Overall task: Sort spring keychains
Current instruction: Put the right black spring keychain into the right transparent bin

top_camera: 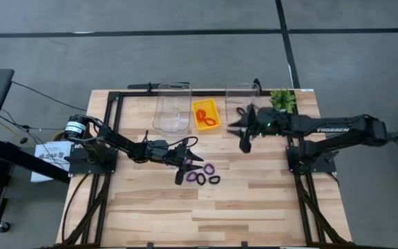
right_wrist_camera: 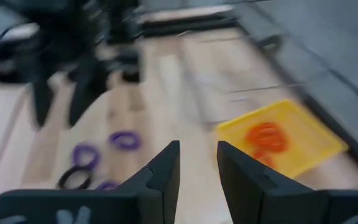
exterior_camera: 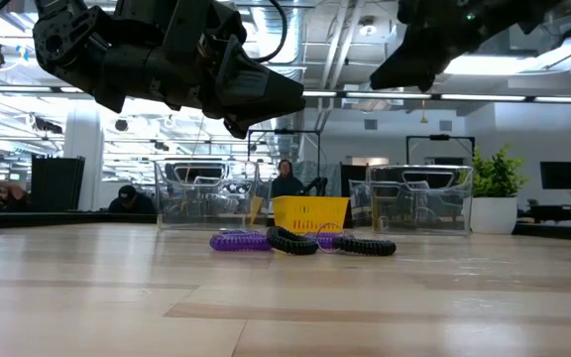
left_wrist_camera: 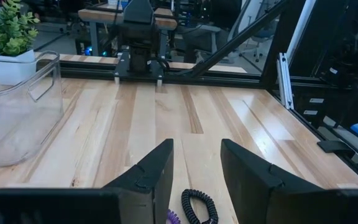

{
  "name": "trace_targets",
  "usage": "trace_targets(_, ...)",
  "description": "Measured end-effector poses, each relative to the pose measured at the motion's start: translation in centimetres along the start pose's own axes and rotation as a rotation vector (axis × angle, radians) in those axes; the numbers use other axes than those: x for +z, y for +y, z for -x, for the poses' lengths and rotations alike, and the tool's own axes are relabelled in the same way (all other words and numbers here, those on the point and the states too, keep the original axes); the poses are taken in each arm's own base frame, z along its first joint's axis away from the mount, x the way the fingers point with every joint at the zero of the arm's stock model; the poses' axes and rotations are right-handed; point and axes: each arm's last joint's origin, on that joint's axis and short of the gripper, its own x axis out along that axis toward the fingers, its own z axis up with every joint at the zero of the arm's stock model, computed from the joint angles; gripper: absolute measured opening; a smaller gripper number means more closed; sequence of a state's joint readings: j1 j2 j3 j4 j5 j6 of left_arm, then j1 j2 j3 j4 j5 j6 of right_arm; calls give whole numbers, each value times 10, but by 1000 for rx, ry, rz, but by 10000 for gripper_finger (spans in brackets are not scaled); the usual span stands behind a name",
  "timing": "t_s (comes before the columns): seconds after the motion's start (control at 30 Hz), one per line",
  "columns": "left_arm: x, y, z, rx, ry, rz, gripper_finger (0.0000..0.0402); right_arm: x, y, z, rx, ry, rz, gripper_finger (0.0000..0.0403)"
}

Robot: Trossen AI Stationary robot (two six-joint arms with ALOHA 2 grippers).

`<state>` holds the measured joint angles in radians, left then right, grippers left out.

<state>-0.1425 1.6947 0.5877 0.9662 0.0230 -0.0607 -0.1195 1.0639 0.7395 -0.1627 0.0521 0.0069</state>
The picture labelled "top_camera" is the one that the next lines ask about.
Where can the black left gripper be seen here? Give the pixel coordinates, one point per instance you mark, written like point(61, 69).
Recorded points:
point(161, 152)

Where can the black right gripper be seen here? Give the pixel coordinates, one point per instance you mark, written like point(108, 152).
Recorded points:
point(271, 121)

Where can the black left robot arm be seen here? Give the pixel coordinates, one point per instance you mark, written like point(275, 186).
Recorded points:
point(123, 141)

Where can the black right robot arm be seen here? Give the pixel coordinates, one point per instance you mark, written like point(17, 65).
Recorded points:
point(330, 129)

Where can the clear plastic bin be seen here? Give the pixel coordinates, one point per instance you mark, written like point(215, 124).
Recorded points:
point(235, 95)
point(171, 107)

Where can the yellow plastic basket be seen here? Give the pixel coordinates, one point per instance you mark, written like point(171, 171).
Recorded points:
point(209, 105)

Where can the small potted green plant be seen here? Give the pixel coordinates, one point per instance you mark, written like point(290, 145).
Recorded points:
point(283, 98)

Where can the white printed paper sheet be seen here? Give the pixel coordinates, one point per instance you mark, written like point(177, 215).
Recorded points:
point(52, 152)

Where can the black caster wheel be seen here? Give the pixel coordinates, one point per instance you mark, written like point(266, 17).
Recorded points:
point(3, 227)

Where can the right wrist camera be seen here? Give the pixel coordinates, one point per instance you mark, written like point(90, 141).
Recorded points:
point(245, 145)

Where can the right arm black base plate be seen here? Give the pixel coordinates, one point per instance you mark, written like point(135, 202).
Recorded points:
point(318, 166)

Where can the black aluminium table frame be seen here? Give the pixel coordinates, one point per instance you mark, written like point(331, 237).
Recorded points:
point(133, 93)

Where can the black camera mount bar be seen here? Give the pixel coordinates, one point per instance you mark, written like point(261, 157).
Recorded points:
point(140, 86)

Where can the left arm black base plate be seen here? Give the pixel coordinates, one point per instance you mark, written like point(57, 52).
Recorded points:
point(81, 167)

